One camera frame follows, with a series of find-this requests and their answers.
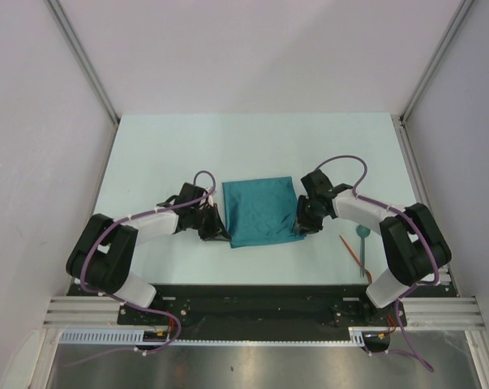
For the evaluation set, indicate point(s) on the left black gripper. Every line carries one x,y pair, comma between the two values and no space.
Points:
216,231

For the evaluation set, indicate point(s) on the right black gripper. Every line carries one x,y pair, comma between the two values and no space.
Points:
308,227

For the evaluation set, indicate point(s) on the teal satin napkin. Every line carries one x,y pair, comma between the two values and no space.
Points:
260,212

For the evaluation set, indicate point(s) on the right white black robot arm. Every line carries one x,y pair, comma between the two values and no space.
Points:
414,246

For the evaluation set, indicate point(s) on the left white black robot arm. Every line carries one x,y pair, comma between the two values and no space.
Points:
102,256

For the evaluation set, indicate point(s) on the teal plastic spoon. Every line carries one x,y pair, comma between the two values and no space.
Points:
363,233

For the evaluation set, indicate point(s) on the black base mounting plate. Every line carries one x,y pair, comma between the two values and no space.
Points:
269,313

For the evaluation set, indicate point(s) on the orange plastic knife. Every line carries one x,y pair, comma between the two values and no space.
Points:
351,253

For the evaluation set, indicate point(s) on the right aluminium frame post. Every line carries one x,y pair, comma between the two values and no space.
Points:
450,34

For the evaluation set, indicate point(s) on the aluminium frame post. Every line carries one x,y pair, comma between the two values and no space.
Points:
450,34
75,45

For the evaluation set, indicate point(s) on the left aluminium frame post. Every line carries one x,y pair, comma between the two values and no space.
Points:
75,45

